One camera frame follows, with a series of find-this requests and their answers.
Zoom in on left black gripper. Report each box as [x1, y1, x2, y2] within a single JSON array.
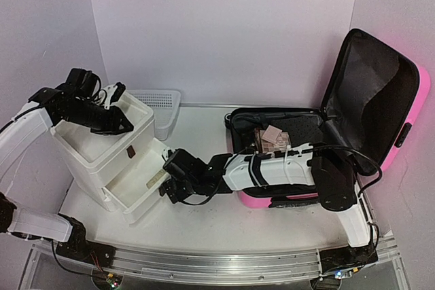
[[64, 98, 135, 137]]

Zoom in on white drawer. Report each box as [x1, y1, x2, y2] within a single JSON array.
[[103, 138, 169, 224]]

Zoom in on white rectangular foam box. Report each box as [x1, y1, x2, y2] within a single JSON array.
[[50, 92, 154, 212]]

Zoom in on pink square compact case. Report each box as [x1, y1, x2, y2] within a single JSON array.
[[262, 125, 282, 143]]

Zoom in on eyeshadow palette brown shades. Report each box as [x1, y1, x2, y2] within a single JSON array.
[[254, 128, 291, 153]]

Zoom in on pink hard-shell suitcase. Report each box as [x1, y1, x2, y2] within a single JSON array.
[[226, 29, 430, 209]]

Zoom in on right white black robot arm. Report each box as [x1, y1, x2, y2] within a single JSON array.
[[158, 143, 379, 274]]

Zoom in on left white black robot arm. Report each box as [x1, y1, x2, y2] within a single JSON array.
[[1, 68, 134, 261]]

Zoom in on white perforated plastic basket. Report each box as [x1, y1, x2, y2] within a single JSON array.
[[129, 90, 181, 141]]

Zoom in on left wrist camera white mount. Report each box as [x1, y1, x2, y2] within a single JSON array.
[[101, 84, 118, 110]]

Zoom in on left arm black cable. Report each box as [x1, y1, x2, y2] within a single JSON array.
[[81, 75, 106, 106]]

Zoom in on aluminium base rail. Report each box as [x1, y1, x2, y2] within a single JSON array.
[[99, 236, 406, 285]]

